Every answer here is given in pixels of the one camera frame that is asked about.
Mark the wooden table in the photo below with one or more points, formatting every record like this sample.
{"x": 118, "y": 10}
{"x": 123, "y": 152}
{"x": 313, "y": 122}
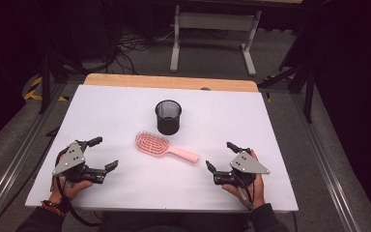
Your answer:
{"x": 161, "y": 82}

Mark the pink hairbrush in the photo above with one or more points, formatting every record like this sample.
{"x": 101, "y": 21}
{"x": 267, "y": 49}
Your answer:
{"x": 153, "y": 144}

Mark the white metal desk frame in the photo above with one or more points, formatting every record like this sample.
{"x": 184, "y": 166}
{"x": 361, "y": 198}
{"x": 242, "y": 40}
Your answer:
{"x": 215, "y": 21}

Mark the yellow black hazard tape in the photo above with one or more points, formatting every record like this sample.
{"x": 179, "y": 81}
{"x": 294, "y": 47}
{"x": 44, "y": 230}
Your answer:
{"x": 34, "y": 90}

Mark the white board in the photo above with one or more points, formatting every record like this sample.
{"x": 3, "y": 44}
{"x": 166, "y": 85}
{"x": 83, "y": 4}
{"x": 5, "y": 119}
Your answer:
{"x": 141, "y": 187}

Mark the person's right hand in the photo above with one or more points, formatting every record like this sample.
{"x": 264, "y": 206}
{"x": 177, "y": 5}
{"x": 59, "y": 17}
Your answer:
{"x": 257, "y": 193}

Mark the black metal stand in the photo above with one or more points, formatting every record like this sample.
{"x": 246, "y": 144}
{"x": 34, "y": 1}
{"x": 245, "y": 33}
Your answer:
{"x": 302, "y": 80}
{"x": 46, "y": 83}

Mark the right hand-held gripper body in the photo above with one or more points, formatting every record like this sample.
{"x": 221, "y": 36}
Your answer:
{"x": 247, "y": 164}

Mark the aluminium rail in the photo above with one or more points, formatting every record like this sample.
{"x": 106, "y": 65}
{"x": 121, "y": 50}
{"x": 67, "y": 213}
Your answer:
{"x": 16, "y": 151}
{"x": 327, "y": 167}

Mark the black mesh pen cup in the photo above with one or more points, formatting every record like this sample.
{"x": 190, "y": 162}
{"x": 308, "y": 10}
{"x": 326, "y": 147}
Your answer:
{"x": 168, "y": 124}

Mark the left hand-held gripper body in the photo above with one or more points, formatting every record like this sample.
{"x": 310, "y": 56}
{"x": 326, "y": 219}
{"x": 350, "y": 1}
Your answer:
{"x": 70, "y": 159}

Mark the person's left hand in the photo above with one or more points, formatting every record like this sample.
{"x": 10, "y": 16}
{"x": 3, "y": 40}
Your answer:
{"x": 71, "y": 189}

